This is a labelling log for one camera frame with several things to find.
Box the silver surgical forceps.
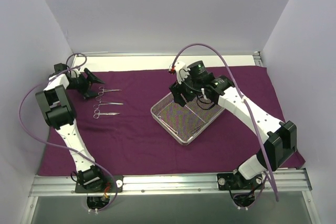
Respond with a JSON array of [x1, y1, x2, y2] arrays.
[[93, 97, 123, 109], [98, 86, 121, 96]]

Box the silver surgical scissors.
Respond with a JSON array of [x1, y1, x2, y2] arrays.
[[93, 109, 120, 119]]

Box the metal mesh instrument tray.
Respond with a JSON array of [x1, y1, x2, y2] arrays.
[[150, 93, 224, 145]]

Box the purple cloth wrap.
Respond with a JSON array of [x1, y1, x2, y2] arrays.
[[36, 66, 307, 176]]

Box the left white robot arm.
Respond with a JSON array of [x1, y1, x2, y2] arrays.
[[35, 63, 107, 192]]

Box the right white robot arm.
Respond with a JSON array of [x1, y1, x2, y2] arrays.
[[169, 76, 297, 189]]

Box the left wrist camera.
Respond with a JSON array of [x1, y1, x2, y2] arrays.
[[54, 63, 69, 74]]

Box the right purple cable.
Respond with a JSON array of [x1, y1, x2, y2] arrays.
[[172, 42, 280, 206]]

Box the aluminium right side rail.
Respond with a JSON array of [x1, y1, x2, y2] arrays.
[[253, 51, 264, 67]]

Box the aluminium rail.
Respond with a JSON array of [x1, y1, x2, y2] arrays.
[[29, 169, 312, 197], [253, 51, 264, 67]]

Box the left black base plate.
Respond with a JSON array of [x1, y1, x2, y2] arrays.
[[75, 175, 124, 193]]

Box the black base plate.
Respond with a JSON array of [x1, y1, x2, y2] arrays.
[[216, 173, 263, 191], [75, 175, 124, 193]]

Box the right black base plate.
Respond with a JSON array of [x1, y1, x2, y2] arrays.
[[216, 173, 263, 191]]

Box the aluminium front rail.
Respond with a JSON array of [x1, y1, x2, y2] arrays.
[[29, 169, 312, 197]]

